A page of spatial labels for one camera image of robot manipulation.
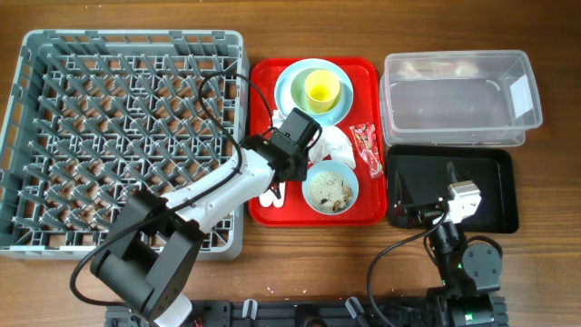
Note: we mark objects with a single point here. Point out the white plastic spoon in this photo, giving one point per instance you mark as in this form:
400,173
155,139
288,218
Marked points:
266,199

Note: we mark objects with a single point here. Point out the large light blue plate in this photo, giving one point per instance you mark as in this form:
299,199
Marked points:
285,103

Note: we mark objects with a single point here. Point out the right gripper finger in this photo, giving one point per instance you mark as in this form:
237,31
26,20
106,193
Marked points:
454,175
400,190

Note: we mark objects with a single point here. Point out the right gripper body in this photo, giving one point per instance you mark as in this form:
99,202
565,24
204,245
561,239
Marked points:
423,215

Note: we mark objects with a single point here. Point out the yellow plastic cup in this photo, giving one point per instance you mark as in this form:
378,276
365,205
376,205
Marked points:
322,88

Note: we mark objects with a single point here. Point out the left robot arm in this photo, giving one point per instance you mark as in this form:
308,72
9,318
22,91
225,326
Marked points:
148,255

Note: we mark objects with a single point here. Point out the red plastic tray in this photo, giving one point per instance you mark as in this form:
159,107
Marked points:
372,203

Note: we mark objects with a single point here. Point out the rice food leftovers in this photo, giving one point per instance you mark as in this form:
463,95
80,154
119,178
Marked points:
329,192

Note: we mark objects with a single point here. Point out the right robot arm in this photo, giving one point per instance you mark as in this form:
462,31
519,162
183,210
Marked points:
469,268

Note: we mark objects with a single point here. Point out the clear plastic bin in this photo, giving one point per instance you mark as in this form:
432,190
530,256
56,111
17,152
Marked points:
459,98

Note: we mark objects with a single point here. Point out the red snack wrapper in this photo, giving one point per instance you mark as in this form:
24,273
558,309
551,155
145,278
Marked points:
366,143

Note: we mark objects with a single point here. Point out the small light blue bowl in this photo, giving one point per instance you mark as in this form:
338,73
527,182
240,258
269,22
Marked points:
335,167

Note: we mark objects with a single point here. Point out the black plastic tray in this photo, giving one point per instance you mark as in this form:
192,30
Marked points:
425,173

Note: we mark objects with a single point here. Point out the white napkin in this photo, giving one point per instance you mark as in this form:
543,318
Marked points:
335,144

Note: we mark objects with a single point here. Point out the grey dishwasher rack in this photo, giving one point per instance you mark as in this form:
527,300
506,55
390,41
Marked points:
97,115

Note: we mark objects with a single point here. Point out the white plastic fork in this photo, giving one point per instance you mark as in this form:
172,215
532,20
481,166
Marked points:
279,195

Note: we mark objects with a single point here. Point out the light green bowl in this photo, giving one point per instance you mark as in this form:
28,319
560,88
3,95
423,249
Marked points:
298,93

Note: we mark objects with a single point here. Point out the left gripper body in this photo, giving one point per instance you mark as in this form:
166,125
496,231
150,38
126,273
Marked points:
301,170

